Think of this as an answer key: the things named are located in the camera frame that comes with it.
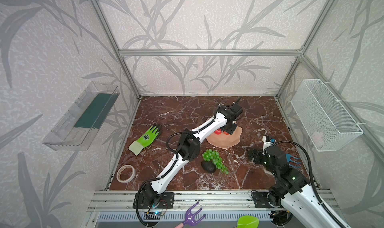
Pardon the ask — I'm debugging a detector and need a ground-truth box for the blue plastic hand rake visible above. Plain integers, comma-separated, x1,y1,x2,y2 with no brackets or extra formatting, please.
286,154,302,169

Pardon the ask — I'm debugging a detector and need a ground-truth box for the pink scalloped fruit bowl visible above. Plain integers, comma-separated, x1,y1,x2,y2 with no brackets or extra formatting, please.
207,126,243,149

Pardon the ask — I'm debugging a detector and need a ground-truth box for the purple plastic hand rake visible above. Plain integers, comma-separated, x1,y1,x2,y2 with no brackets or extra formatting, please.
175,202,206,228

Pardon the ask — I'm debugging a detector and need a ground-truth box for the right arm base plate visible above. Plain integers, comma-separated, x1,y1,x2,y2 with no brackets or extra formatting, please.
251,190,283,209

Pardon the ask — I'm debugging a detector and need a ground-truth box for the dark fake avocado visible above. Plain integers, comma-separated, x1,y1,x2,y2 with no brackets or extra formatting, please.
201,161,217,174

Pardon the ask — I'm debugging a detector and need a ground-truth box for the masking tape roll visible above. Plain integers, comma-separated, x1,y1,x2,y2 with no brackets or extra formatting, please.
116,165,136,184

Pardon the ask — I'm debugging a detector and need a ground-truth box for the white wire mesh basket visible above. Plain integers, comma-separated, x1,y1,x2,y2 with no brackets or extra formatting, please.
291,79,364,152

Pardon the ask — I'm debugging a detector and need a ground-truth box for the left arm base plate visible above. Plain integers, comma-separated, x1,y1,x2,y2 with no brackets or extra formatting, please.
133,192,175,209

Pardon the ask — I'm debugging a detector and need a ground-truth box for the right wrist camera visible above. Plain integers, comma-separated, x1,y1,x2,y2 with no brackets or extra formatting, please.
262,136,276,153

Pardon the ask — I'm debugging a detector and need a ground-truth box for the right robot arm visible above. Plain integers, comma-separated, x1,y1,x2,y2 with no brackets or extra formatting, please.
249,145,349,228

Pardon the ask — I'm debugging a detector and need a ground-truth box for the green fake grape bunch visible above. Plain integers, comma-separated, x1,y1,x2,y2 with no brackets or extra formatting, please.
202,149,229,175

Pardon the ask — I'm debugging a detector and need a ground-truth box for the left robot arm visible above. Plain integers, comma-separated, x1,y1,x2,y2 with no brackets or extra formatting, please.
138,103,243,208

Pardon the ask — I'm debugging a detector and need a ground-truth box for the pink item in basket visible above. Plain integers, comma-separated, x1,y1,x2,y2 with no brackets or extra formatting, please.
312,131,325,148

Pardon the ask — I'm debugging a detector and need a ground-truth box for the aluminium front rail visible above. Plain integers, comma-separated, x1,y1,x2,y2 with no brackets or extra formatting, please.
87,190,283,213

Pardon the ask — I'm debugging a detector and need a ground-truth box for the green garden glove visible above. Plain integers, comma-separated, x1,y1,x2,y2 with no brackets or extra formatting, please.
129,124,162,156

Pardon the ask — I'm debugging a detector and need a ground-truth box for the green plastic trowel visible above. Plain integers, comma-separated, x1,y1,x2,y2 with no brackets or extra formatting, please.
237,216,260,228

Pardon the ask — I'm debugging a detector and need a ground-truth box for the clear plastic wall shelf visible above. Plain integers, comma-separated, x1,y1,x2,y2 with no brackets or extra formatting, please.
43,82,120,151

